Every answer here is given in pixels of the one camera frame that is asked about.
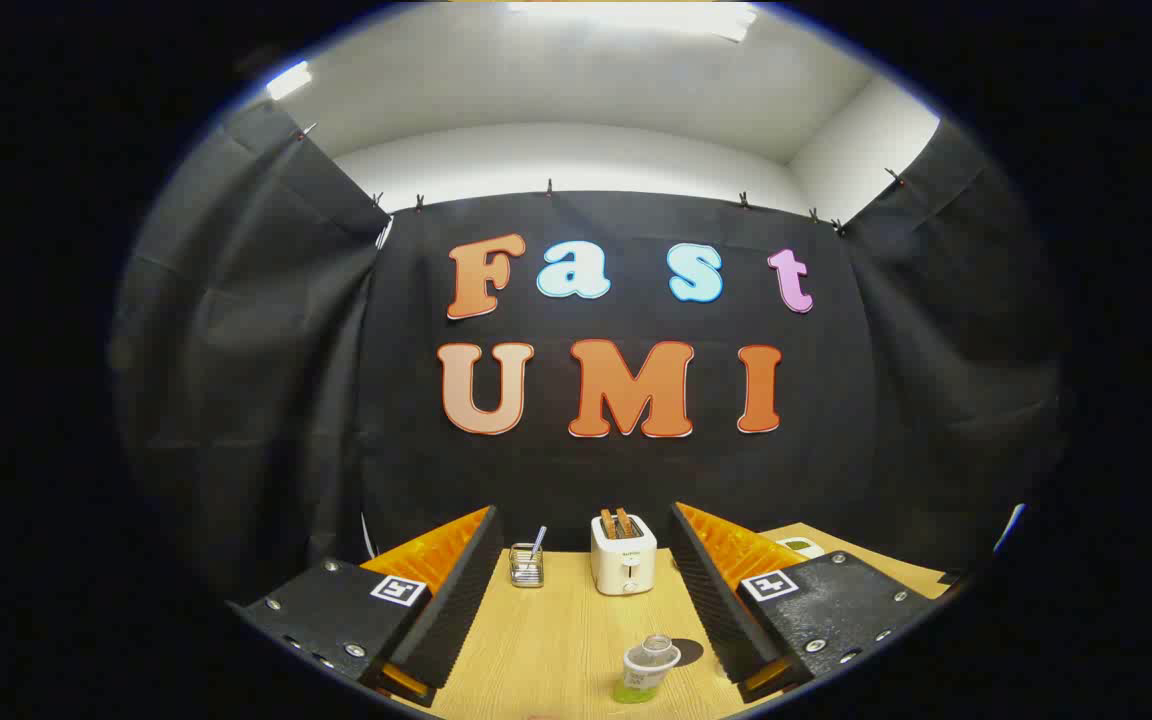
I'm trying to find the wooden table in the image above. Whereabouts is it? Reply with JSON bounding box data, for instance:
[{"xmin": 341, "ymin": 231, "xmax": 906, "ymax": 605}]
[{"xmin": 416, "ymin": 522, "xmax": 952, "ymax": 720}]

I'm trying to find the ceiling light panel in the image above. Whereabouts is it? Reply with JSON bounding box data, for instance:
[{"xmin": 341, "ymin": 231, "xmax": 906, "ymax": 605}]
[
  {"xmin": 506, "ymin": 0, "xmax": 759, "ymax": 43},
  {"xmin": 265, "ymin": 60, "xmax": 313, "ymax": 102}
]

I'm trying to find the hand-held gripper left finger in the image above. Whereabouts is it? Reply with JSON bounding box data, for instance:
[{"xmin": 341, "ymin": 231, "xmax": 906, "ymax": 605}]
[{"xmin": 226, "ymin": 505, "xmax": 505, "ymax": 709}]

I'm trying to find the clear plastic juice bottle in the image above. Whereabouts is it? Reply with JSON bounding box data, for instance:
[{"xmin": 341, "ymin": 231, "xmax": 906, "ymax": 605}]
[{"xmin": 612, "ymin": 634, "xmax": 682, "ymax": 704}]

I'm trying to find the cream toaster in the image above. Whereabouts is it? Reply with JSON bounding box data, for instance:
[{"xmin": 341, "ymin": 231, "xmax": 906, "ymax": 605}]
[{"xmin": 591, "ymin": 513, "xmax": 658, "ymax": 597}]

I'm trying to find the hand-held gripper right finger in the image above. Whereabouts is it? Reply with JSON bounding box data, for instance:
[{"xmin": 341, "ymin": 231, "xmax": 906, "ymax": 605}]
[{"xmin": 669, "ymin": 501, "xmax": 942, "ymax": 706}]

